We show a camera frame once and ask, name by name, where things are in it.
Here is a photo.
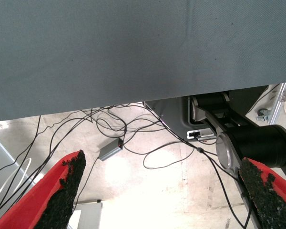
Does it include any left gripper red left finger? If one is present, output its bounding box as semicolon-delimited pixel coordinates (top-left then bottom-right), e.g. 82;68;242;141
0;149;87;229

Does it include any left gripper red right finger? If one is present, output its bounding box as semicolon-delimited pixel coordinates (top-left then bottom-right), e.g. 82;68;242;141
237;156;286;229

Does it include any white floor box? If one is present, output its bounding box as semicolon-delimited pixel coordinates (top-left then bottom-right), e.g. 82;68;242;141
69;201;103;229

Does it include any black cylindrical housing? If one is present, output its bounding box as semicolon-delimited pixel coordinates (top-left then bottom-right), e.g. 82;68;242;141
215;124;286;170

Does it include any grey caster wheel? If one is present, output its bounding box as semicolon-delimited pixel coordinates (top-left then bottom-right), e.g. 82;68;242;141
256;108;270;122

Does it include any grey power strip red light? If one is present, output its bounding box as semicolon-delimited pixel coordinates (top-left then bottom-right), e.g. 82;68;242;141
98;137;123;161

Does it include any aluminium profile leg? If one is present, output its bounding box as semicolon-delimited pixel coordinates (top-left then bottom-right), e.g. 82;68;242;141
268;82;286;126

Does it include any dark grey table cloth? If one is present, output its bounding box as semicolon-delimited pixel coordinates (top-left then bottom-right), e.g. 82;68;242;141
0;0;286;122

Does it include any white floor cable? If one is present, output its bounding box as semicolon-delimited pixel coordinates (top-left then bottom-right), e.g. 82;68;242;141
0;157;32;208

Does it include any black floor cable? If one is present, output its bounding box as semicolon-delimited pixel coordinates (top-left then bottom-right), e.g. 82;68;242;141
0;115;41;178
0;104;124;224
95;104;128;146

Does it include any black cable with ferrite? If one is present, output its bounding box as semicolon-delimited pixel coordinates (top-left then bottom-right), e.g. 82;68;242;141
143;104;252;229

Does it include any black metal frame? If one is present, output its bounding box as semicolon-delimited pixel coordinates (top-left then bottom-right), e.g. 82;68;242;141
144;84;286;229

